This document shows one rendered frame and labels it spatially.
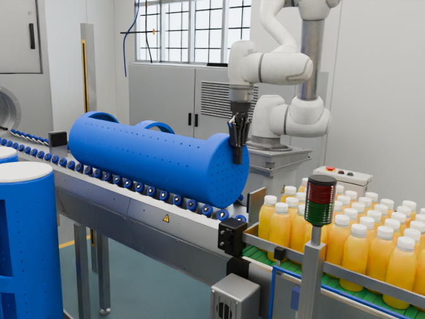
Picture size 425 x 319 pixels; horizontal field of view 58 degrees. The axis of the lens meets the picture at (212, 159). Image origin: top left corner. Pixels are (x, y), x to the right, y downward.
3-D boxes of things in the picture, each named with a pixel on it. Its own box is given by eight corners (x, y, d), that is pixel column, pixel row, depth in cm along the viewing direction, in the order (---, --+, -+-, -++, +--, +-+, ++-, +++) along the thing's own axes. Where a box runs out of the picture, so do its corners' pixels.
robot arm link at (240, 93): (258, 85, 141) (257, 102, 142) (238, 83, 146) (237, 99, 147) (245, 86, 134) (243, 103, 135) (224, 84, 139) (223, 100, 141)
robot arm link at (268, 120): (255, 133, 216) (258, 93, 212) (287, 137, 210) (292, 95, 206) (247, 135, 201) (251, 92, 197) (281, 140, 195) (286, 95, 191)
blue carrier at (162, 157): (116, 159, 214) (114, 108, 207) (248, 197, 162) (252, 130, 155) (69, 171, 193) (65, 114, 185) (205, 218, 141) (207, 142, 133)
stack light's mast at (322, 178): (308, 235, 94) (315, 172, 90) (333, 243, 90) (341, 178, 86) (296, 244, 89) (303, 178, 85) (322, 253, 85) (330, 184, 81)
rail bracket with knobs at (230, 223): (232, 242, 133) (233, 214, 130) (250, 249, 129) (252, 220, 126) (214, 253, 125) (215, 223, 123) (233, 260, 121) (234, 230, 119)
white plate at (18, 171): (17, 158, 177) (17, 161, 178) (-40, 174, 152) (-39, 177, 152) (66, 166, 168) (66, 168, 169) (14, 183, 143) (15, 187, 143)
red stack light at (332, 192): (312, 192, 91) (314, 176, 90) (339, 199, 87) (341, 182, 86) (300, 199, 86) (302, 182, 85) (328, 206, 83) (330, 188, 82)
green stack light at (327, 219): (310, 212, 92) (312, 192, 91) (336, 219, 89) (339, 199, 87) (298, 219, 88) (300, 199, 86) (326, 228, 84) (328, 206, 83)
